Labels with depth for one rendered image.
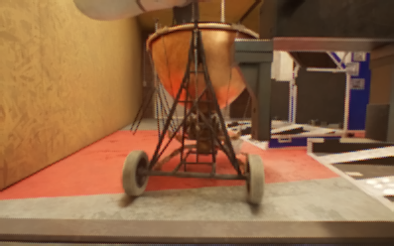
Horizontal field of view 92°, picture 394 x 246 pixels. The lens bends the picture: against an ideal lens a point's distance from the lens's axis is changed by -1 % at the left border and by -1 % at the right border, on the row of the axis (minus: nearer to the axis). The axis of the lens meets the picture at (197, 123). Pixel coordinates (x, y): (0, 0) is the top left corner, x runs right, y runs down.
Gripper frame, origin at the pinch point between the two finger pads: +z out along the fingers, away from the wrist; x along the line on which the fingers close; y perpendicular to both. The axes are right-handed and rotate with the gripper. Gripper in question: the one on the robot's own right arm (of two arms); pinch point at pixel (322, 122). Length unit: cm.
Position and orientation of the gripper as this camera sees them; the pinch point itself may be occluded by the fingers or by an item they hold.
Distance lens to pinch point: 25.2
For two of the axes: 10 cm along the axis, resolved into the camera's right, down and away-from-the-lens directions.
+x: 10.0, 0.1, 0.0
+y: 0.0, 0.8, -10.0
